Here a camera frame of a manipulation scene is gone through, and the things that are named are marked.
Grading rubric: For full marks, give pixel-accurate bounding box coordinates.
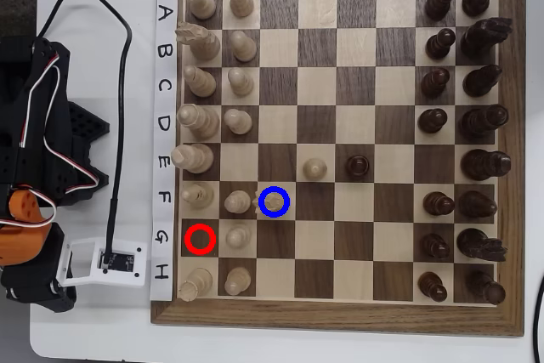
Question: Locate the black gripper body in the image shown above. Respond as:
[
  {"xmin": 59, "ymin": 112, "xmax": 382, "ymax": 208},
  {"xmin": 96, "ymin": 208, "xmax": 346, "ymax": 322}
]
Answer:
[{"xmin": 0, "ymin": 223, "xmax": 78, "ymax": 314}]

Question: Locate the light wooden knight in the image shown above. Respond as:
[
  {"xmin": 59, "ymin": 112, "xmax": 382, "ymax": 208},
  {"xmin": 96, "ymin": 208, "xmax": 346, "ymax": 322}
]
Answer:
[
  {"xmin": 253, "ymin": 190, "xmax": 286, "ymax": 218},
  {"xmin": 174, "ymin": 21, "xmax": 222, "ymax": 62}
]

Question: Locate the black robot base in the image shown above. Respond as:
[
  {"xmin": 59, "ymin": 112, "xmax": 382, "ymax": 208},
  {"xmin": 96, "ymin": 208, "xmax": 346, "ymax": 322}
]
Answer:
[{"xmin": 67, "ymin": 101, "xmax": 111, "ymax": 205}]

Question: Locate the light wooden rook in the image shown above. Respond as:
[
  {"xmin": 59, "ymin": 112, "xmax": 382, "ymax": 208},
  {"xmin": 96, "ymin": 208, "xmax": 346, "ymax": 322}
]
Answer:
[
  {"xmin": 177, "ymin": 267, "xmax": 213, "ymax": 303},
  {"xmin": 181, "ymin": 0, "xmax": 218, "ymax": 20}
]

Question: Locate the light wooden bishop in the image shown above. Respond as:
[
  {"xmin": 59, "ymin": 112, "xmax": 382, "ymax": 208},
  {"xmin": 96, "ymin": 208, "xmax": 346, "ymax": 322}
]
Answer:
[
  {"xmin": 182, "ymin": 65, "xmax": 218, "ymax": 99},
  {"xmin": 181, "ymin": 183, "xmax": 216, "ymax": 210}
]

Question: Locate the light wooden pawn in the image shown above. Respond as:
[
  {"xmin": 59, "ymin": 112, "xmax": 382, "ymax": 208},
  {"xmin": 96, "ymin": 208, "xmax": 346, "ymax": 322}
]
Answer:
[
  {"xmin": 222, "ymin": 107, "xmax": 253, "ymax": 135},
  {"xmin": 303, "ymin": 157, "xmax": 328, "ymax": 183},
  {"xmin": 223, "ymin": 190, "xmax": 253, "ymax": 214},
  {"xmin": 229, "ymin": 30, "xmax": 258, "ymax": 63},
  {"xmin": 224, "ymin": 225, "xmax": 253, "ymax": 249},
  {"xmin": 224, "ymin": 267, "xmax": 252, "ymax": 297},
  {"xmin": 226, "ymin": 0, "xmax": 255, "ymax": 19},
  {"xmin": 227, "ymin": 67, "xmax": 255, "ymax": 98}
]

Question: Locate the light wooden king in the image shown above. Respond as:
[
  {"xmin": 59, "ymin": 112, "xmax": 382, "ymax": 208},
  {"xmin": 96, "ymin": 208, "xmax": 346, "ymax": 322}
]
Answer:
[{"xmin": 170, "ymin": 142, "xmax": 215, "ymax": 175}]

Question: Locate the light wooden queen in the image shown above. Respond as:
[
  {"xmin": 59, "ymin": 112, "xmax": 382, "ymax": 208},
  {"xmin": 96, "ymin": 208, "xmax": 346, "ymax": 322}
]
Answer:
[{"xmin": 176, "ymin": 104, "xmax": 221, "ymax": 140}]

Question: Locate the white paper strip with letters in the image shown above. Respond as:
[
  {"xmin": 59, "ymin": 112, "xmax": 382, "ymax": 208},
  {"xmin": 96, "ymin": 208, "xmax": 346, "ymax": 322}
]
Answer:
[{"xmin": 149, "ymin": 0, "xmax": 179, "ymax": 303}]

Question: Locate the dark wooden pawn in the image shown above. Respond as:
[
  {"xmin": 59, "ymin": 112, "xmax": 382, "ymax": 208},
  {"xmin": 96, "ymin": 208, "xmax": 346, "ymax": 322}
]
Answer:
[
  {"xmin": 423, "ymin": 0, "xmax": 456, "ymax": 22},
  {"xmin": 420, "ymin": 233, "xmax": 451, "ymax": 260},
  {"xmin": 419, "ymin": 67, "xmax": 451, "ymax": 99},
  {"xmin": 416, "ymin": 107, "xmax": 449, "ymax": 134},
  {"xmin": 417, "ymin": 271, "xmax": 449, "ymax": 303},
  {"xmin": 424, "ymin": 27, "xmax": 457, "ymax": 61},
  {"xmin": 422, "ymin": 190, "xmax": 456, "ymax": 217},
  {"xmin": 344, "ymin": 154, "xmax": 370, "ymax": 179}
]

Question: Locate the wooden chessboard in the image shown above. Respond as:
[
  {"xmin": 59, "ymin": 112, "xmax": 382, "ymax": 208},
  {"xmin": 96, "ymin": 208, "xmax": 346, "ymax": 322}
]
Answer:
[{"xmin": 150, "ymin": 0, "xmax": 527, "ymax": 338}]

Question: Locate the dark wooden knight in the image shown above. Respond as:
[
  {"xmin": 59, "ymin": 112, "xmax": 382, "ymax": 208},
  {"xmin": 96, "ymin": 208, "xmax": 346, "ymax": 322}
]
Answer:
[
  {"xmin": 456, "ymin": 227, "xmax": 509, "ymax": 263},
  {"xmin": 460, "ymin": 17, "xmax": 513, "ymax": 58}
]

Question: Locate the dark wooden bishop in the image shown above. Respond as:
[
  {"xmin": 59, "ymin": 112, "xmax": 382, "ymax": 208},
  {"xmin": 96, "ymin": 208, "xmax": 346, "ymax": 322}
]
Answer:
[
  {"xmin": 462, "ymin": 64, "xmax": 503, "ymax": 99},
  {"xmin": 457, "ymin": 190, "xmax": 498, "ymax": 218}
]

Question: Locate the dark wooden king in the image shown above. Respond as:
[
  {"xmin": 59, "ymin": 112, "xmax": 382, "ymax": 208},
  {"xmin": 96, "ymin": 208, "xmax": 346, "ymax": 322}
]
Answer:
[{"xmin": 460, "ymin": 149, "xmax": 513, "ymax": 181}]

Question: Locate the dark wooden queen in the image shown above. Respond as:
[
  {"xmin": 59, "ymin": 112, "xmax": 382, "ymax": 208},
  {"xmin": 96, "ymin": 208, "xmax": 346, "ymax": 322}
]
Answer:
[{"xmin": 458, "ymin": 104, "xmax": 510, "ymax": 140}]

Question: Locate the white red servo cable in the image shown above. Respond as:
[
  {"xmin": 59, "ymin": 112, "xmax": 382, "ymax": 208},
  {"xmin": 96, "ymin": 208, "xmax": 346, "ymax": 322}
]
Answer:
[
  {"xmin": 0, "ymin": 184, "xmax": 59, "ymax": 229},
  {"xmin": 42, "ymin": 65, "xmax": 104, "ymax": 202},
  {"xmin": 17, "ymin": 51, "xmax": 61, "ymax": 147}
]

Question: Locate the white camera mount with board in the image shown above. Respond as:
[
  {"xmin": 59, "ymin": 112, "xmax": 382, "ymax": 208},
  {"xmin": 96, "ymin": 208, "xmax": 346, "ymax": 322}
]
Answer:
[{"xmin": 54, "ymin": 236, "xmax": 149, "ymax": 288}]

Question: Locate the black camera cable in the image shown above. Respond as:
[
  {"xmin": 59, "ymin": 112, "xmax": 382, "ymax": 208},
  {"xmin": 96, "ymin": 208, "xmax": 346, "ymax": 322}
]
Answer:
[{"xmin": 36, "ymin": 0, "xmax": 133, "ymax": 270}]

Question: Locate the thick black cable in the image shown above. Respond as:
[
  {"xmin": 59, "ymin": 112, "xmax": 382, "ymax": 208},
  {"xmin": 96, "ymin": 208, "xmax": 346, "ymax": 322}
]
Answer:
[{"xmin": 532, "ymin": 271, "xmax": 544, "ymax": 363}]

